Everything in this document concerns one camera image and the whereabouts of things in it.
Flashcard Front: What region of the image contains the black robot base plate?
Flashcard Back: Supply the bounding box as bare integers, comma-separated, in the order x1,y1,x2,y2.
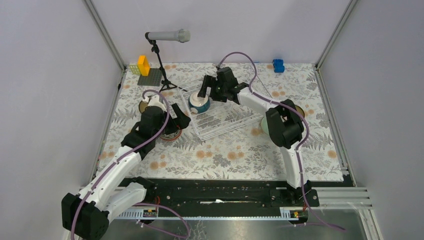
144,178,320,218

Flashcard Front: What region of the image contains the blue white patterned bowl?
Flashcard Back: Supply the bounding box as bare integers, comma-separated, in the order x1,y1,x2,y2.
160,129,183,142

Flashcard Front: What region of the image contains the mint green bowl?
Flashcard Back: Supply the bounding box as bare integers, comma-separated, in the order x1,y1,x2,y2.
260,117,269,135

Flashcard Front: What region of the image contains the light green toy brick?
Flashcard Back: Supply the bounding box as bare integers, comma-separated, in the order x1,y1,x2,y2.
128,64,141,76

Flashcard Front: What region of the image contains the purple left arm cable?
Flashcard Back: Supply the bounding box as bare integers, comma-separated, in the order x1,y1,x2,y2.
70,90,192,240

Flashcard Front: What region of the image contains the grey toy baseplate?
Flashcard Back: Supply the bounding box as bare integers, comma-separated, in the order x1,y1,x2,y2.
137,68,163,87

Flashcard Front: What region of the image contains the blue toy brick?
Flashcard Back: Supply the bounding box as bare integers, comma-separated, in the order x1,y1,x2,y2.
272,58,286,73

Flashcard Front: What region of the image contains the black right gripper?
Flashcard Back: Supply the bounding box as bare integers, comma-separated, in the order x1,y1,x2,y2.
197,75,227,103

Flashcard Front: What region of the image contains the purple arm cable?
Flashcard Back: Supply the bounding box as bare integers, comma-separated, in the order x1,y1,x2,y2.
70,90,192,240
216,51,347,232

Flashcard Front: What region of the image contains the floral tablecloth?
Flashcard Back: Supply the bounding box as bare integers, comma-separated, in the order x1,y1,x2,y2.
97,63,343,182

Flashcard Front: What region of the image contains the yellow toy brick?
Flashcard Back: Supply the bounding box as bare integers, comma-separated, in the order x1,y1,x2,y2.
137,55,151,77

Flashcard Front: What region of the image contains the black microphone tripod stand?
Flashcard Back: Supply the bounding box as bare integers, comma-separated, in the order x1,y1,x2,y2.
146,39,180,92

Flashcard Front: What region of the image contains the white wire dish rack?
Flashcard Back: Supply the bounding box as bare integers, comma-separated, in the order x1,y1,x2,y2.
179,76,263,141

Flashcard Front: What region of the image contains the dark teal floral bowl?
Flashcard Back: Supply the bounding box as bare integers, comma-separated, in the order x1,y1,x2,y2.
138,100,149,114

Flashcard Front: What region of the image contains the black gold-rimmed bowl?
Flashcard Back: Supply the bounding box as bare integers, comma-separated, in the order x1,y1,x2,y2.
295,105,305,117

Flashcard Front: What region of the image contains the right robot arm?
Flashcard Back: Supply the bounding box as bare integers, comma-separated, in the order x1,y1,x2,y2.
197,67,307,206

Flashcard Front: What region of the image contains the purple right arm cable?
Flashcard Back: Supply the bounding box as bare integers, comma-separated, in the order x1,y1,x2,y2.
216,51,347,232

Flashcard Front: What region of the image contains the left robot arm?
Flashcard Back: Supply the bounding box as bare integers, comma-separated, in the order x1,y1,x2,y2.
61,103,191,240

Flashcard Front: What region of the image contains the teal and cream bowl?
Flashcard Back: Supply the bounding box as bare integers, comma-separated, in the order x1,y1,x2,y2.
188,92,211,114

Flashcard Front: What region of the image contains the grey microphone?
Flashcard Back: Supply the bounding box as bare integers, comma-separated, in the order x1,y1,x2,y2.
145,29,191,43

